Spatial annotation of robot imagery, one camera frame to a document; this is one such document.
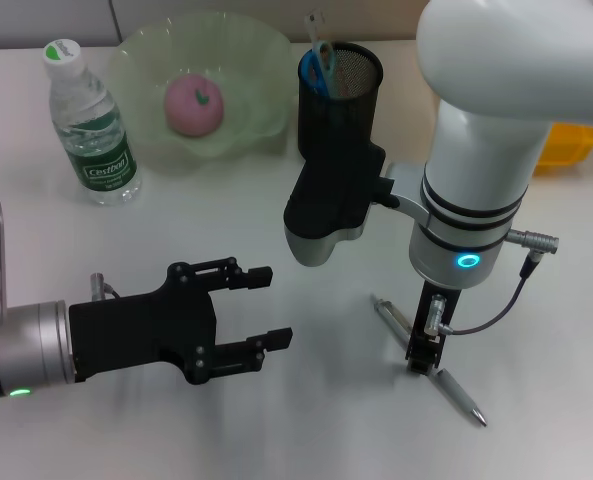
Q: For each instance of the black mesh pen holder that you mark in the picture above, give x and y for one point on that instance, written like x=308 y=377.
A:
x=338 y=115

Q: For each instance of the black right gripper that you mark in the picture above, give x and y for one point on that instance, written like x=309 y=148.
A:
x=433 y=315

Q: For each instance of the clear plastic ruler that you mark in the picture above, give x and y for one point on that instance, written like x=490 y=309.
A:
x=312 y=30

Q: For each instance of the blue scissors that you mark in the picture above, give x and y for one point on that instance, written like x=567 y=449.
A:
x=321 y=70

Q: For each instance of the pink toy peach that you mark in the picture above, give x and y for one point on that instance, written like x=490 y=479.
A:
x=191 y=107

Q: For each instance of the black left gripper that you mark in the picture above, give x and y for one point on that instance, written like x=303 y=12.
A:
x=141 y=332

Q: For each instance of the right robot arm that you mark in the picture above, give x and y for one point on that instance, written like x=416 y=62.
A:
x=501 y=100

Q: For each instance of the silver ballpoint pen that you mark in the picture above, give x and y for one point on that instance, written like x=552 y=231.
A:
x=456 y=392

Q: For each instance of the clear green-label water bottle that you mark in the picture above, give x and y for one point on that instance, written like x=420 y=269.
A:
x=98 y=150

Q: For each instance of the translucent green fruit bowl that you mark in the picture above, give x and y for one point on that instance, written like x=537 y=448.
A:
x=246 y=100

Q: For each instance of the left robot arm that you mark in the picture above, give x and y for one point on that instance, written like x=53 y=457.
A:
x=21 y=347

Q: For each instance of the yellow plastic bin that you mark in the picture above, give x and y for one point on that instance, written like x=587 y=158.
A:
x=568 y=145

